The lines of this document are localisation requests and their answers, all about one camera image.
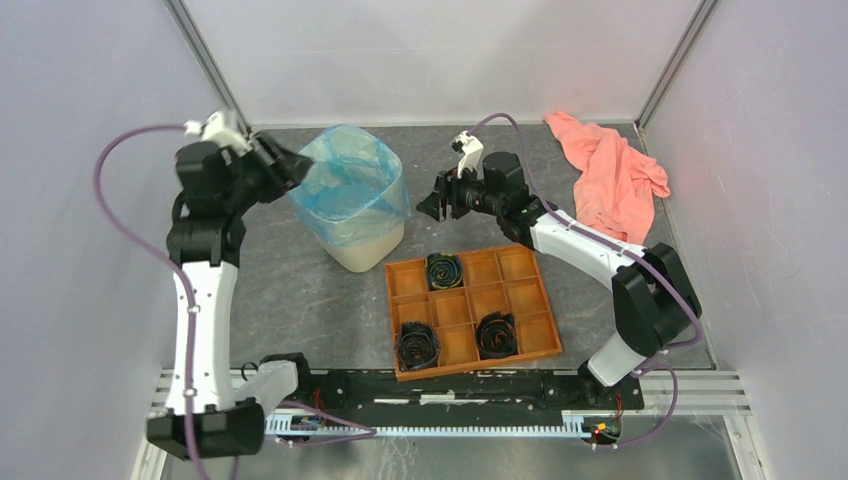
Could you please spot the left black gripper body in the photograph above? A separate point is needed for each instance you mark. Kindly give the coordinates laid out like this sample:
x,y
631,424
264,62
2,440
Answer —
x,y
249,180

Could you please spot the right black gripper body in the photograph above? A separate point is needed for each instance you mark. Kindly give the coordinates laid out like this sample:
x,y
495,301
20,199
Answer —
x,y
472,193

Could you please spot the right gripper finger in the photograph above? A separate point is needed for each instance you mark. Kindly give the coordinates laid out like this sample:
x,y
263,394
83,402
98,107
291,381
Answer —
x,y
432,206
450,203

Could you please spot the blue plastic trash bag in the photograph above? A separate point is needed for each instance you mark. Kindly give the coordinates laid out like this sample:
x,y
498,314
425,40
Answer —
x,y
356,190

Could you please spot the beige trash bin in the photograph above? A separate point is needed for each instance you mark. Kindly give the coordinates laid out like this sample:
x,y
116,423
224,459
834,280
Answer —
x,y
363,257

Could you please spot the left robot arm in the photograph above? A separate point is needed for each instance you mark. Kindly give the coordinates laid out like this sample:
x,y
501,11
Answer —
x,y
206,416

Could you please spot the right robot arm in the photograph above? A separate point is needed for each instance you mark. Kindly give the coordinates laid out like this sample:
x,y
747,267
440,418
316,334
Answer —
x,y
654,300

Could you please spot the black bag roll top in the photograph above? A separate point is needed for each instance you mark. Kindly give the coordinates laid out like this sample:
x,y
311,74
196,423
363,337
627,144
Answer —
x,y
443,271

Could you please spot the black bag roll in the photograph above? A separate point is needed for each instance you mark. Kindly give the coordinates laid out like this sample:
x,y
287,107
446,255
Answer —
x,y
495,336
417,346
443,271

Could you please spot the orange compartment tray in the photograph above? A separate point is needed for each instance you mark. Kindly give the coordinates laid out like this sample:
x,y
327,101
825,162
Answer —
x,y
502,279

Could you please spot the pink cloth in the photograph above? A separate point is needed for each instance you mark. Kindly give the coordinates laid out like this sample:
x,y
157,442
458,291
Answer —
x,y
615,191

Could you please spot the black bag roll left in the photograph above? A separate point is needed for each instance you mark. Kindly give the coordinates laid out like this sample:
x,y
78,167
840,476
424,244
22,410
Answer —
x,y
417,346

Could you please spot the black bag roll right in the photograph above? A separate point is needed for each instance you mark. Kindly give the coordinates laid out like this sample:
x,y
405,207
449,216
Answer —
x,y
495,336

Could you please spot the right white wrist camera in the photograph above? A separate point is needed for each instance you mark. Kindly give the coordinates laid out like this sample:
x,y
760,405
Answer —
x,y
470,150

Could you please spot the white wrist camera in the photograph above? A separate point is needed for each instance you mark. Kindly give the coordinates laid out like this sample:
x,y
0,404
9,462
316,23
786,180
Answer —
x,y
470,150
221,129

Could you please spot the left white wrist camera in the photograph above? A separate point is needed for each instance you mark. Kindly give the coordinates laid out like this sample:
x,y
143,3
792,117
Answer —
x,y
221,129

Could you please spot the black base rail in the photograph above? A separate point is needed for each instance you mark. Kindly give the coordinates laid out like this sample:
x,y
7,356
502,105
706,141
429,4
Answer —
x,y
488,398

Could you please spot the white slotted cable duct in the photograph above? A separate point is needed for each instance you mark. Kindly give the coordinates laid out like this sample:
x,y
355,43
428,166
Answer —
x,y
294,424

